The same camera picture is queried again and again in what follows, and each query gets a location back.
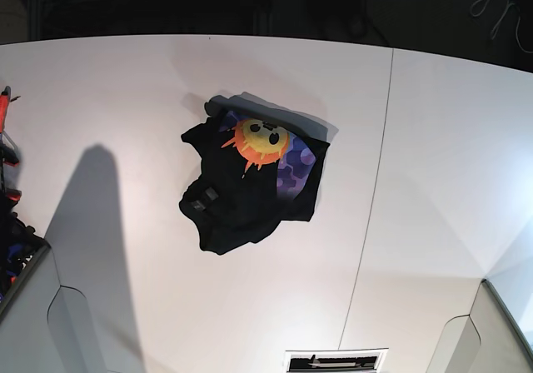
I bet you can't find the orange handled tool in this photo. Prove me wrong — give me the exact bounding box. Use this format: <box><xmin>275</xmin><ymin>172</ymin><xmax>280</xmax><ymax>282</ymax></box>
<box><xmin>0</xmin><ymin>86</ymin><xmax>22</xmax><ymax>170</ymax></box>

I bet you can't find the black white label plate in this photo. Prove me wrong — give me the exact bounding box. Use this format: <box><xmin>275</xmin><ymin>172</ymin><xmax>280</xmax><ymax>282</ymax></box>
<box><xmin>283</xmin><ymin>348</ymin><xmax>388</xmax><ymax>373</ymax></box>

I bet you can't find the black printed t-shirt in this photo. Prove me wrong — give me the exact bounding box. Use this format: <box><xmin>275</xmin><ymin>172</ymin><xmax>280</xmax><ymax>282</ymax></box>
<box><xmin>179</xmin><ymin>95</ymin><xmax>330</xmax><ymax>256</ymax></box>

